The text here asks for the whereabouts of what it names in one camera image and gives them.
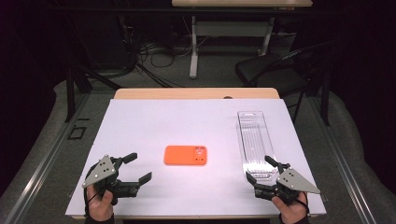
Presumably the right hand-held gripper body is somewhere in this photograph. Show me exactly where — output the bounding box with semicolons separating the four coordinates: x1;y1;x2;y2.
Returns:
253;162;321;207

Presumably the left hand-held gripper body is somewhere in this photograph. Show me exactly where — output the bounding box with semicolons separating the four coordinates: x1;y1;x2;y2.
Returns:
81;154;142;206

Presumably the clear plastic packaging tray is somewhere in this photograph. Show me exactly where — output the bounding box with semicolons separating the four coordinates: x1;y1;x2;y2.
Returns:
236;110;281;182

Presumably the orange phone case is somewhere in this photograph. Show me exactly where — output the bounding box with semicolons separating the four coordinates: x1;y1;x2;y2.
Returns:
163;145;208;166

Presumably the person's right hand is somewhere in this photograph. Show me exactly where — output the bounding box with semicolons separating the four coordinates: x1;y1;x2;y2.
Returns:
271;191;309;224

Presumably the person's left hand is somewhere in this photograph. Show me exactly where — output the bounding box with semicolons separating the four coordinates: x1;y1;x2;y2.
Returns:
85;185;115;222

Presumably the black metal stand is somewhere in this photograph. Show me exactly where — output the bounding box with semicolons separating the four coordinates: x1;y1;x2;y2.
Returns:
64;18;123;123

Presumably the wooden table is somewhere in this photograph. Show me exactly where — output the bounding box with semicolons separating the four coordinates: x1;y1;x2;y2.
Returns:
71;87;318;220

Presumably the black chair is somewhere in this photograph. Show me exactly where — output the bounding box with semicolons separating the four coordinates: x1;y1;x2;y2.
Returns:
234;40;339;127

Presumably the wooden desk with white legs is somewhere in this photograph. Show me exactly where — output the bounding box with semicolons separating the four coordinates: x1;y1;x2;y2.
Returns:
171;0;314;79

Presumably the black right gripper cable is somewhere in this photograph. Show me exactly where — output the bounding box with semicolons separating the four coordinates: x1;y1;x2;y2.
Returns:
292;192;310;216

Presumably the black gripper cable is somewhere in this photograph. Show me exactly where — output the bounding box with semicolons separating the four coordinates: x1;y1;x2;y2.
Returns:
82;185;98;217
292;192;310;216

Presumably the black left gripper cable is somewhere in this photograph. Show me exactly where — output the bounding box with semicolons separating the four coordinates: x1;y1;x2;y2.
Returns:
82;185;98;217

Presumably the metal floor rail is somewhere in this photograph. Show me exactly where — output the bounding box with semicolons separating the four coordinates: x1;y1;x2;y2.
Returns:
3;92;92;224
307;96;378;224

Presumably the bundle of floor cables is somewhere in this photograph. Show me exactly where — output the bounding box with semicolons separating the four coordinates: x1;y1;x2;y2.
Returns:
134;18;209;89

